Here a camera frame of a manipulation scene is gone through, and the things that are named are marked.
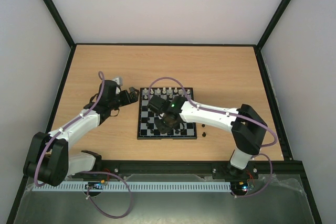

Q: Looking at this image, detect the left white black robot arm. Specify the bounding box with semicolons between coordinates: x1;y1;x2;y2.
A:
23;78;140;187

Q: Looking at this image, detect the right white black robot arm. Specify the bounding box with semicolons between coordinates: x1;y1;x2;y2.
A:
148;95;267;178

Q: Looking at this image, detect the black magnetic chess board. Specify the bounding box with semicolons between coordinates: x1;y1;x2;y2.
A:
137;87;197;140

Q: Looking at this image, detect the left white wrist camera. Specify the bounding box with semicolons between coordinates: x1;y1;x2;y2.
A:
112;77;123;86

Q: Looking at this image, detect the light blue slotted cable duct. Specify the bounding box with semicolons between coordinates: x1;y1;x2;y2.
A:
32;182;231;193

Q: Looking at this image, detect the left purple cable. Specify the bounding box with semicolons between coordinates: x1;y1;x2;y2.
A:
34;71;133;218

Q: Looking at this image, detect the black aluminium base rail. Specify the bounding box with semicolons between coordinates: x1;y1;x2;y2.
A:
93;160;307;180

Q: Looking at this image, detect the black frame post left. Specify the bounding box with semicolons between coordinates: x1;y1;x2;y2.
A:
27;0;76;49

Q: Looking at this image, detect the black frame post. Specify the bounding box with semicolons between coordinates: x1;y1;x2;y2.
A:
27;0;76;49
256;0;308;49

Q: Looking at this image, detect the black frame post right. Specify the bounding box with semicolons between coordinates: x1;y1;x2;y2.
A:
256;0;308;49

